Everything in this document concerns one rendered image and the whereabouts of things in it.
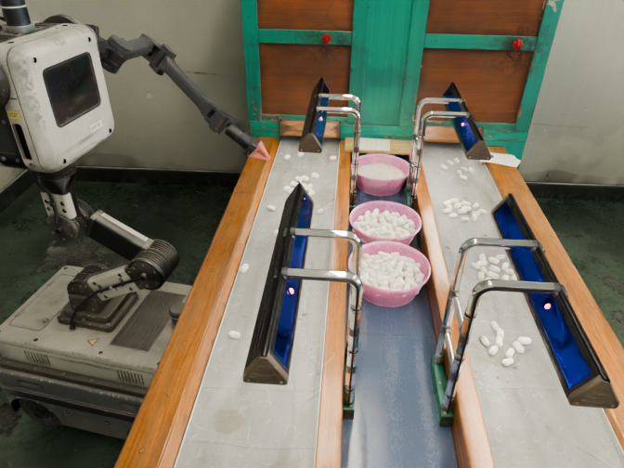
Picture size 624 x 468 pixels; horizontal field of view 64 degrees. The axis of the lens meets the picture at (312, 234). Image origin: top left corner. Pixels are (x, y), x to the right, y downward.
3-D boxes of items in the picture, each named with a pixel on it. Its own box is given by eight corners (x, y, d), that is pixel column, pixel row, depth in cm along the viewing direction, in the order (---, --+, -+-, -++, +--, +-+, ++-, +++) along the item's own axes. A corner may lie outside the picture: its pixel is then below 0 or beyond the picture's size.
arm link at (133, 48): (132, 48, 205) (146, 28, 202) (161, 71, 209) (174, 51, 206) (91, 59, 164) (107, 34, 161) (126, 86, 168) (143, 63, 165)
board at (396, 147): (344, 151, 234) (344, 149, 233) (344, 139, 246) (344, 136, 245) (415, 155, 232) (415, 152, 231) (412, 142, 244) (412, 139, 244)
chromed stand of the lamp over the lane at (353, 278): (278, 414, 125) (271, 275, 100) (287, 354, 141) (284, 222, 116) (353, 420, 123) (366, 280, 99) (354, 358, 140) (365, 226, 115)
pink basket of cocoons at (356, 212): (363, 266, 176) (365, 243, 170) (338, 227, 197) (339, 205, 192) (431, 253, 182) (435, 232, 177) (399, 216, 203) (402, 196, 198)
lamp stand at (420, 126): (407, 218, 203) (422, 112, 178) (403, 194, 219) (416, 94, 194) (454, 220, 201) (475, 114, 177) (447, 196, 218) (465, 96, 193)
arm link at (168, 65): (145, 62, 203) (160, 41, 200) (154, 66, 209) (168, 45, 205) (211, 133, 195) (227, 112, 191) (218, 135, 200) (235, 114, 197)
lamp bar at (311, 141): (298, 152, 168) (298, 132, 164) (312, 93, 219) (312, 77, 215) (321, 153, 167) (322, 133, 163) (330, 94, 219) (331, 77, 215)
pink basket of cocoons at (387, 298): (345, 311, 156) (347, 288, 151) (347, 260, 178) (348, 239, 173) (431, 317, 155) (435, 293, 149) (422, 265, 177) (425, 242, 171)
